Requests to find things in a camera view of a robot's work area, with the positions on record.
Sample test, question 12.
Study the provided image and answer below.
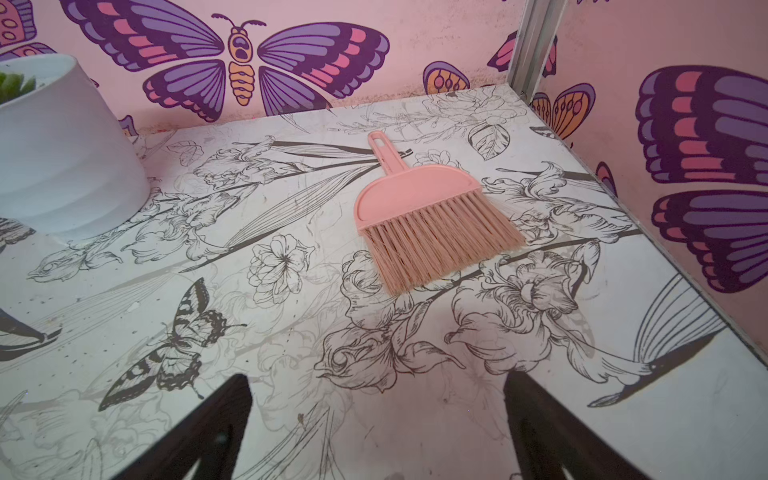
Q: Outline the green succulent plant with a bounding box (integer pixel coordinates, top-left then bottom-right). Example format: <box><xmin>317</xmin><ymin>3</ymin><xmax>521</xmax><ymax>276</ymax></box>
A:
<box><xmin>0</xmin><ymin>72</ymin><xmax>37</xmax><ymax>105</ymax></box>

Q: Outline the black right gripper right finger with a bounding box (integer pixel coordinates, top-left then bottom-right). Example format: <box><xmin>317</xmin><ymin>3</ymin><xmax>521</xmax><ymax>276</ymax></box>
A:
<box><xmin>503</xmin><ymin>372</ymin><xmax>646</xmax><ymax>479</ymax></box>

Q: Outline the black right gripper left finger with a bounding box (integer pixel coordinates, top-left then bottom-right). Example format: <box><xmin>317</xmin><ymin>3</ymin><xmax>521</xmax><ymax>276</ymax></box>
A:
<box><xmin>116</xmin><ymin>374</ymin><xmax>253</xmax><ymax>479</ymax></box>

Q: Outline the white plant pot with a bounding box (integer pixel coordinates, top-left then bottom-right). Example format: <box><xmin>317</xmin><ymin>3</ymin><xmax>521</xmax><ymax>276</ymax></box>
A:
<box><xmin>1</xmin><ymin>54</ymin><xmax>150</xmax><ymax>240</ymax></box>

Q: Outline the pink hand brush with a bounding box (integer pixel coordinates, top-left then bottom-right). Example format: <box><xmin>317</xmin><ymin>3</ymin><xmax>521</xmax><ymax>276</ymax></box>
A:
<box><xmin>353</xmin><ymin>131</ymin><xmax>526</xmax><ymax>295</ymax></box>

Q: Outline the aluminium cage frame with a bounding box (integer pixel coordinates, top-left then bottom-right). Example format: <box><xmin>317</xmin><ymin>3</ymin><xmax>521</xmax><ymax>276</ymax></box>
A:
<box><xmin>506</xmin><ymin>0</ymin><xmax>567</xmax><ymax>103</ymax></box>

